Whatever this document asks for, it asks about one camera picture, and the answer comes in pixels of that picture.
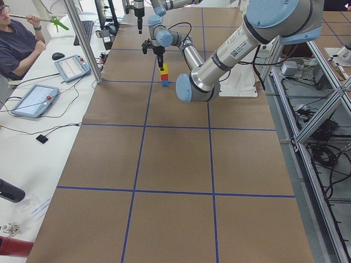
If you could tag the aluminium frame post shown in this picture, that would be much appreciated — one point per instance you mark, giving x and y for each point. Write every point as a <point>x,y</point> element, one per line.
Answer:
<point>84,42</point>

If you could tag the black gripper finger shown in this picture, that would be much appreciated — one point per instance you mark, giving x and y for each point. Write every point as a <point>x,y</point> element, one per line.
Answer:
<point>160,61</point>
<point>140,24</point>

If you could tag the red bottle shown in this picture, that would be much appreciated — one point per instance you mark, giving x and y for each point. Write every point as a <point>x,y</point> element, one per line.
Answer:
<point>15,247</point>

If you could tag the black keyboard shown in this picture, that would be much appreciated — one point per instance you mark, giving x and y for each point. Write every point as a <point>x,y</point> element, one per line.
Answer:
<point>87,29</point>

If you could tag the teach pendant tablet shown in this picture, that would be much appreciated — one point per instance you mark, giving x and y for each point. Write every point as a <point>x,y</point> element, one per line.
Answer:
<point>72,68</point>
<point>36,101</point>

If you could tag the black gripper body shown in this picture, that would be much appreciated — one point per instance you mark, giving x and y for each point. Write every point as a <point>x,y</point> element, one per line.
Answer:
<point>138,12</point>
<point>158,50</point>

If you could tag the green handled grabber tool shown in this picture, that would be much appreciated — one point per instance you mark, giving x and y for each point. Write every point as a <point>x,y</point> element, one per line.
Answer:
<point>55,22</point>

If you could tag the yellow foam block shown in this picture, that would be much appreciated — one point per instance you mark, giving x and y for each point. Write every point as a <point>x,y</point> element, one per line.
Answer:
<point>164,70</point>

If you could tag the grey power supply box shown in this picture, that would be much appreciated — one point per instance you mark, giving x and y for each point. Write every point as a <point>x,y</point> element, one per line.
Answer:
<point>289,68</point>

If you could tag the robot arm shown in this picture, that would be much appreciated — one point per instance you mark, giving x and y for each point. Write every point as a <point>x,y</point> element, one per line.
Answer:
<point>160,7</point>
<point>293,22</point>

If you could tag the black thermos bottle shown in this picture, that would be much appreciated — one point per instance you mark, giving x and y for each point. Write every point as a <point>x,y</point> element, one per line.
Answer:
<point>11,193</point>

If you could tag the person in dark shirt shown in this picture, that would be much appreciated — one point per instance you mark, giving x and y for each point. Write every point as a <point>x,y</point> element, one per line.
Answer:
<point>20,48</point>

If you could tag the blue foam block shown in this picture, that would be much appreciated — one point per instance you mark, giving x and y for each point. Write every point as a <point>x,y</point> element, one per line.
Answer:
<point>165,83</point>

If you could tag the far teach pendant tablet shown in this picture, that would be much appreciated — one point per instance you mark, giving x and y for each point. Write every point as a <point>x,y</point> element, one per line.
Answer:
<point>72,68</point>

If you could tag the white camera mast with base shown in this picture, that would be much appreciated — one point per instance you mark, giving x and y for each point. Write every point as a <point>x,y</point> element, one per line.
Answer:
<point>239,82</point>

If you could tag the red foam block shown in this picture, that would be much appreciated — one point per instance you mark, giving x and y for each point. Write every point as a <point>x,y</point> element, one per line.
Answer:
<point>164,77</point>

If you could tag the small black square pad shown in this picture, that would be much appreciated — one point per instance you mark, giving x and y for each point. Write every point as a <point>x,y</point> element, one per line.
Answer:
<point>42,138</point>

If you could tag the near teach pendant tablet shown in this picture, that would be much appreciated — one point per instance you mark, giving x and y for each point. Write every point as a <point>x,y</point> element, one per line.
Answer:
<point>36,101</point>

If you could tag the black computer mouse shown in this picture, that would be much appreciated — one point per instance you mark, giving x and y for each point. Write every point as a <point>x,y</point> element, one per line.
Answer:
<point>57,56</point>

